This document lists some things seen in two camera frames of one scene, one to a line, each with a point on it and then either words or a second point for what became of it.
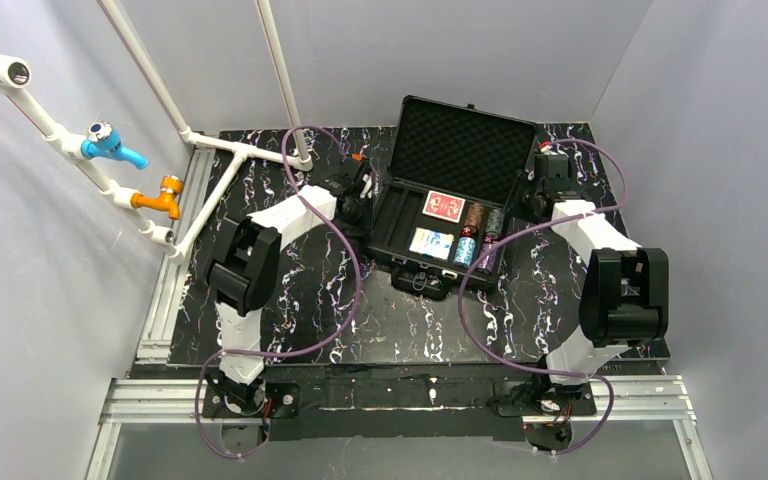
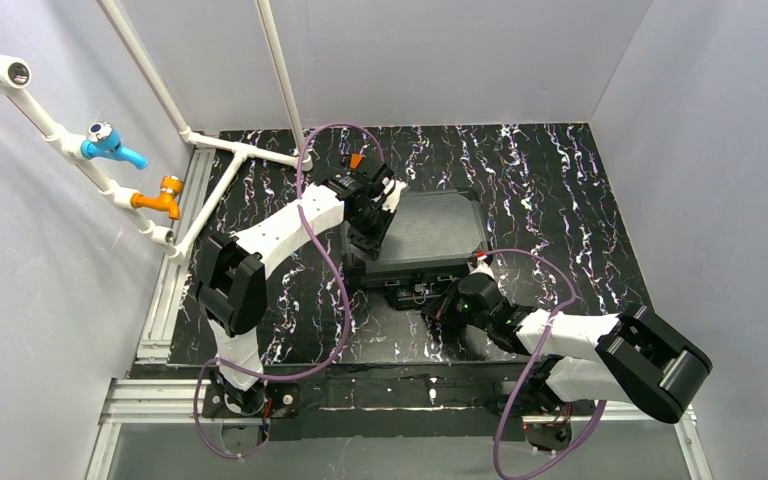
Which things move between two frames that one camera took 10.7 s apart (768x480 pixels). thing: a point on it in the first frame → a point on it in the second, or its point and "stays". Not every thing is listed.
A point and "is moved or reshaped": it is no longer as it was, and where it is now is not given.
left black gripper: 363,201 → 363,234
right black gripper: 533,198 → 441,312
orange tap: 168,199 stays
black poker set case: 445,200 is moved or reshaped
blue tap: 102,140 stays
